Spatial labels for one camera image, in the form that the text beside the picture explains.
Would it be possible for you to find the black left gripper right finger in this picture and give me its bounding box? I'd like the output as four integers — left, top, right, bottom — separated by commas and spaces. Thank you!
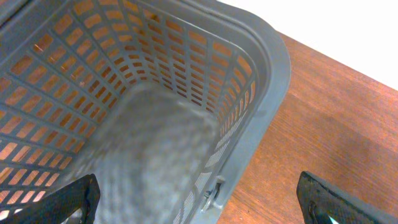
296, 171, 397, 224

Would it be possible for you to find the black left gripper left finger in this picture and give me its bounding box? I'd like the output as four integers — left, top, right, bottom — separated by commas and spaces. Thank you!
1, 174, 100, 223

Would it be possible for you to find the grey plastic mesh basket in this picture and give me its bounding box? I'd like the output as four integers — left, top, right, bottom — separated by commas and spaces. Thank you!
1, 0, 291, 223

